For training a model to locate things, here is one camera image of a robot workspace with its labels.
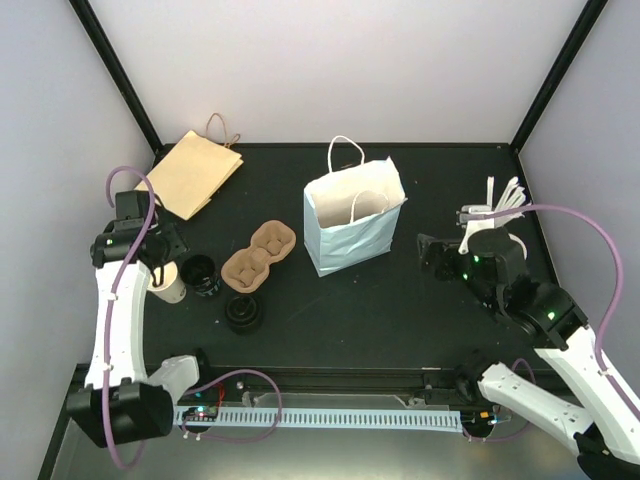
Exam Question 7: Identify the white paper coffee cup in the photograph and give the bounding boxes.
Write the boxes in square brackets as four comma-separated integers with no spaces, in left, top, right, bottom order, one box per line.
[147,261,186,304]

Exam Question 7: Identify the stack of black lids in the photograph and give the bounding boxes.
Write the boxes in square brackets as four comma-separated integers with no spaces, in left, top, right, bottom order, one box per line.
[224,294,263,335]

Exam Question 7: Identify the light blue paper bag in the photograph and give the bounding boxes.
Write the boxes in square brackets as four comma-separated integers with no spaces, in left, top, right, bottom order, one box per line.
[303,135,407,277]

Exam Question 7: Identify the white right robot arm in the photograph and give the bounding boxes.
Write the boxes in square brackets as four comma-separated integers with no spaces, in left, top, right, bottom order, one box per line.
[417,228,639,479]

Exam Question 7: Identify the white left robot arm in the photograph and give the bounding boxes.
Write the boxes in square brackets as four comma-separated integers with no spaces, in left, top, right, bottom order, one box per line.
[66,190,215,448]

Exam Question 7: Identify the black paper coffee cup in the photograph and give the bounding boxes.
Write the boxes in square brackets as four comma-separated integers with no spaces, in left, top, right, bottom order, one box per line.
[179,254,221,298]

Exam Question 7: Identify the stack of white paper cups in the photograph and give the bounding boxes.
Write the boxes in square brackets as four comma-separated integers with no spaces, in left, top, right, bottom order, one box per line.
[509,233,528,260]

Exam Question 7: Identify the brown kraft paper bag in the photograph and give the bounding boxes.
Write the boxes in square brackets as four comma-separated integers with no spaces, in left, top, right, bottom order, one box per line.
[147,112,243,220]

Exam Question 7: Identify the clear cup of stirrers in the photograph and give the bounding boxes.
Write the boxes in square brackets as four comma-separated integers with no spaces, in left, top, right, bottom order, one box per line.
[479,176,527,213]

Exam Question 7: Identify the black circuit board with leds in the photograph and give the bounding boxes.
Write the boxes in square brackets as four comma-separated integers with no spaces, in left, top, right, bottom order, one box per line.
[181,406,218,422]

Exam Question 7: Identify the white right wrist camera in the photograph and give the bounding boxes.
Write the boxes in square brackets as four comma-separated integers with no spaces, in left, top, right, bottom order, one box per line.
[458,205,495,255]

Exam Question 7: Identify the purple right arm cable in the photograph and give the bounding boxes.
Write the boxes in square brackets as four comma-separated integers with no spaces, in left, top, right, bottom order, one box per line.
[467,203,640,426]

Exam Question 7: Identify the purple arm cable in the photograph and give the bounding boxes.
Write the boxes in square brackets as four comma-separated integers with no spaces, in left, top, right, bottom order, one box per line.
[467,203,640,426]
[102,165,164,471]

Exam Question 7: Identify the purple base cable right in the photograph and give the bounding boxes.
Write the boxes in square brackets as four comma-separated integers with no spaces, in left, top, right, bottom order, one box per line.
[462,358,541,445]

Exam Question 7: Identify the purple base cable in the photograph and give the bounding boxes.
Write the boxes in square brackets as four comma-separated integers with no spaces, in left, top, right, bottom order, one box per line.
[179,368,282,444]
[462,358,541,445]

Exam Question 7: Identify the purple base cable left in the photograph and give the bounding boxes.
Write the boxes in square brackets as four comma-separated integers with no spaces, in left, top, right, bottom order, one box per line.
[179,368,282,444]

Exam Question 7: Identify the light blue cable duct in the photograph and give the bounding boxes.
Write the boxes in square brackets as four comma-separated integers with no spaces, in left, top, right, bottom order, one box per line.
[174,406,463,433]

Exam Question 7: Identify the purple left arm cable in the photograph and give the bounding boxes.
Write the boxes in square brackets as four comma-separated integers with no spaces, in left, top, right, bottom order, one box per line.
[102,165,164,471]

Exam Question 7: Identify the black frame post left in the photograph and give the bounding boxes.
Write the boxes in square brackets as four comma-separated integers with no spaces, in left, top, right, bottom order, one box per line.
[69,0,164,156]

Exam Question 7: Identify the black frame post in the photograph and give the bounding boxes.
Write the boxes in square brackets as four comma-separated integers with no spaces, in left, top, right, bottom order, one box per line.
[510,0,609,154]
[69,0,164,156]

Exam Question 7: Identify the black frame post right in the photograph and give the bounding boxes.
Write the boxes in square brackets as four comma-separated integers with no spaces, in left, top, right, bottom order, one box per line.
[510,0,609,154]

